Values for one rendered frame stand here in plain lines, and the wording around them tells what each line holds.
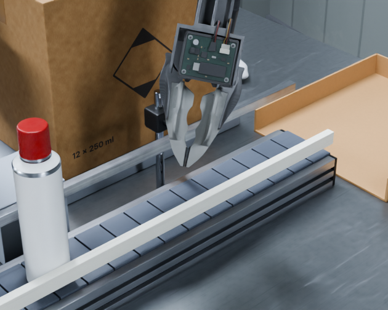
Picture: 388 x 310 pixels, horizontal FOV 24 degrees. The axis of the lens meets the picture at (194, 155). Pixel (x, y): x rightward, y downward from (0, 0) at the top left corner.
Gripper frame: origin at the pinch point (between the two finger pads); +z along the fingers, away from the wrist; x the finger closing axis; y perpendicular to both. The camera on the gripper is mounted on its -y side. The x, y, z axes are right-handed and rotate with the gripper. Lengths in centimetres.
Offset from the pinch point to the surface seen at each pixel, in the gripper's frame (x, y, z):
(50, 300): -11.8, 1.7, 18.9
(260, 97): 8.4, -23.7, -7.2
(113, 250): -6.2, -1.7, 12.6
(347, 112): 24, -46, -7
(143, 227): -3.3, -4.8, 10.0
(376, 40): 57, -217, -30
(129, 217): -5.6, -12.8, 10.6
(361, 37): 53, -224, -31
